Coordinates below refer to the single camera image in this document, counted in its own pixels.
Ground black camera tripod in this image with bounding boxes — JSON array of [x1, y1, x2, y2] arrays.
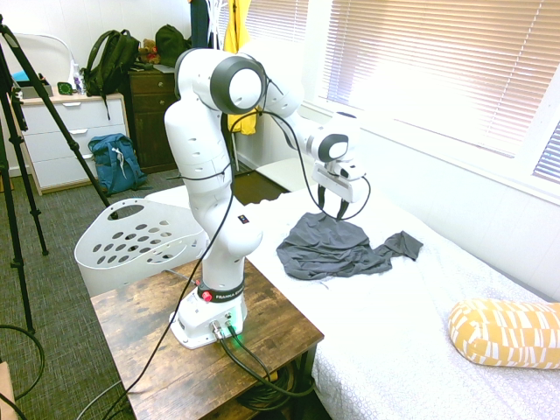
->
[[0, 12, 111, 334]]

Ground gray storage box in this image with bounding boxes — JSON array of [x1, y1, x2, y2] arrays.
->
[[18, 84, 54, 101]]

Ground yellow white patterned pillow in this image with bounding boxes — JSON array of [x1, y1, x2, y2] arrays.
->
[[447, 297, 560, 371]]

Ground yellow hanging jacket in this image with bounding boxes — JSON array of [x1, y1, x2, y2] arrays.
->
[[222, 0, 260, 137]]

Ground white perforated laundry basket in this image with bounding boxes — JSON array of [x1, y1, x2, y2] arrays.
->
[[73, 194, 212, 298]]

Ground narrow white window blind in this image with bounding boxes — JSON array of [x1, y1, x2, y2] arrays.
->
[[243, 0, 310, 44]]

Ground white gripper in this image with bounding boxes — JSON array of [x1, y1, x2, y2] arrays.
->
[[311, 160, 361, 221]]

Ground blue backpack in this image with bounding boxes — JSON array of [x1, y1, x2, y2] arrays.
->
[[87, 133, 148, 196]]

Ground rustic wooden side table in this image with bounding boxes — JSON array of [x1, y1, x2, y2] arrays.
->
[[89, 257, 326, 420]]

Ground bed with white cover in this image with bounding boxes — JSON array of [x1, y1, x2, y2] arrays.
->
[[143, 183, 560, 420]]

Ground dark green backpack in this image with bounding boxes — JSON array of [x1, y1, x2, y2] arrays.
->
[[82, 29, 142, 123]]

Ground black floor cable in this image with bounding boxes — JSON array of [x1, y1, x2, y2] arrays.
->
[[0, 322, 46, 420]]

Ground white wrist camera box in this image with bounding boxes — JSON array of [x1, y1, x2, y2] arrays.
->
[[333, 158, 368, 181]]

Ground dark wooden dresser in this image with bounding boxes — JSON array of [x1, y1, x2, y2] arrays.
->
[[127, 66, 181, 175]]

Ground black base power cables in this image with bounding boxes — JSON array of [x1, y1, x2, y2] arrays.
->
[[213, 322, 317, 400]]

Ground dark gray t-shirt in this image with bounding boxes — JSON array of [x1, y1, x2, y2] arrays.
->
[[276, 212, 424, 280]]

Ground dark green bag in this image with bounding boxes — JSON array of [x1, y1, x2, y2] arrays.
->
[[154, 24, 193, 68]]

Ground white drawer dresser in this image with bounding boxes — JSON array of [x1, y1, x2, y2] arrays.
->
[[16, 92, 130, 197]]

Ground coiled black cable bundle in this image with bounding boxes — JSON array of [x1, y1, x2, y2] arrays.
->
[[237, 366, 317, 413]]

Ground wide white window blind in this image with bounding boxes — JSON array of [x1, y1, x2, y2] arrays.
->
[[324, 0, 560, 159]]

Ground white curved desk lamp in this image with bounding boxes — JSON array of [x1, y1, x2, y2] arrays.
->
[[11, 31, 76, 63]]

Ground brown teddy bear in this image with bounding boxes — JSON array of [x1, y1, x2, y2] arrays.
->
[[137, 38, 161, 66]]

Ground small white window blind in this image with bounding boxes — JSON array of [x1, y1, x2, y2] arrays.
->
[[532, 121, 560, 186]]

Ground white spray bottle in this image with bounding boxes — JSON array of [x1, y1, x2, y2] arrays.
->
[[68, 59, 85, 95]]

